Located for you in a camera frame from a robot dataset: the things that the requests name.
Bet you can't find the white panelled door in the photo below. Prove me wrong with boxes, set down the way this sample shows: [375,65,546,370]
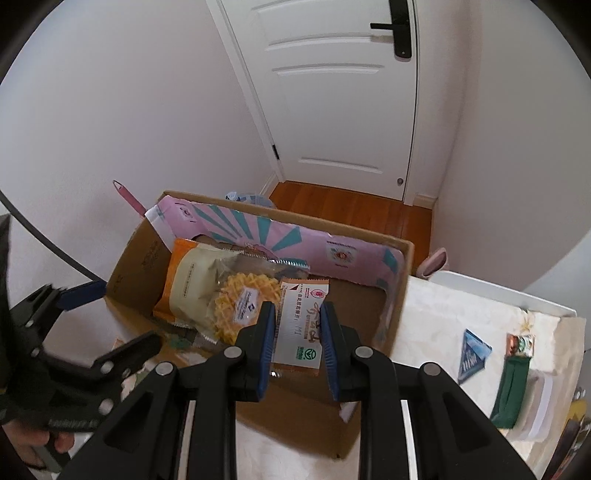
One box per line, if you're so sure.
[217,0,419,204]

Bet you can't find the brown cardboard box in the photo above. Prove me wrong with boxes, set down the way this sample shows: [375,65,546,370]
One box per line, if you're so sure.
[105,190,415,460]

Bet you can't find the pink printed cardboard sheet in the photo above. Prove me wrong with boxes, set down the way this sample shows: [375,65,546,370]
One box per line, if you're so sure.
[145,195,400,296]

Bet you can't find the person's left hand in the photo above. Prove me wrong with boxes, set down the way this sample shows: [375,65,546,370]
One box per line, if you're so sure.
[0,425,75,469]

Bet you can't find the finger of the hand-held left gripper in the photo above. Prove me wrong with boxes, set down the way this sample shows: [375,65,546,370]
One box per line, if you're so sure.
[11,281,108,343]
[91,330,163,380]

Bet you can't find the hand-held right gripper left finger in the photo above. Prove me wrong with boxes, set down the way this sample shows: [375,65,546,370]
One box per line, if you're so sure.
[58,301,278,480]

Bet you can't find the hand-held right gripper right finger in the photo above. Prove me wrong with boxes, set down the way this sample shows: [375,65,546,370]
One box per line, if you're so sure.
[321,301,539,480]

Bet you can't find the blue plastic bag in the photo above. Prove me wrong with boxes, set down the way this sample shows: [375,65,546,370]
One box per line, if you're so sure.
[225,190,277,208]

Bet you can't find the small brown coffee sachet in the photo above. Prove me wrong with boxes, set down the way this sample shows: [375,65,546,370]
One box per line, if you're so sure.
[505,333,536,358]

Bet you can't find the pink slipper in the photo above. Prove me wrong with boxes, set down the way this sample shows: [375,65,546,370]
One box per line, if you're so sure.
[418,248,448,279]

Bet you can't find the blue triangular packet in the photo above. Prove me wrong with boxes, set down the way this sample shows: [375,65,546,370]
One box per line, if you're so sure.
[457,329,492,384]

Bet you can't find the yellow waffle cookie packet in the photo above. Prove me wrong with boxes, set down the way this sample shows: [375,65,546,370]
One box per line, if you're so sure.
[213,272,283,344]

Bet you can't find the pink long-handled shoehorn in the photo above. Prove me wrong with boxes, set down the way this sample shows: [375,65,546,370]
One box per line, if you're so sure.
[112,180,146,217]

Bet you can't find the white plastic table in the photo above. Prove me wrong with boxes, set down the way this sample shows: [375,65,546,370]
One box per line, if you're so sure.
[427,270,578,317]

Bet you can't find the black door handle lock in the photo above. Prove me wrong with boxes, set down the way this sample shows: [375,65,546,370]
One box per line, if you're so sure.
[370,0,413,59]

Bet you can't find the black cable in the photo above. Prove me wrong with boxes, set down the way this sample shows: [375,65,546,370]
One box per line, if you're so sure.
[0,188,105,282]

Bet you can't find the orange and cream chip bag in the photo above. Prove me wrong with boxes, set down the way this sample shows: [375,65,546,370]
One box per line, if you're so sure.
[152,237,241,333]

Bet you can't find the floral cream tablecloth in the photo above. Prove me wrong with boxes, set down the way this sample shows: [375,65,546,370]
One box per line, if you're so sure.
[233,277,587,480]

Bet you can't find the translucent white box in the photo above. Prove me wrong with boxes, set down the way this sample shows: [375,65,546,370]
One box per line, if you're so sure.
[508,369,561,444]

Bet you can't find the clear packet with striped edge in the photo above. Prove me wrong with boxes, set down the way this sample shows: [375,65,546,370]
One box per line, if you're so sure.
[222,247,310,282]

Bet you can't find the green upright packet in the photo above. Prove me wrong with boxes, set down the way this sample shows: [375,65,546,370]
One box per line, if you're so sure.
[489,355,532,429]

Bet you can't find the white packet with orange top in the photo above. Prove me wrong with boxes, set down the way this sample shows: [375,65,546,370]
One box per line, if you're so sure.
[270,279,329,377]

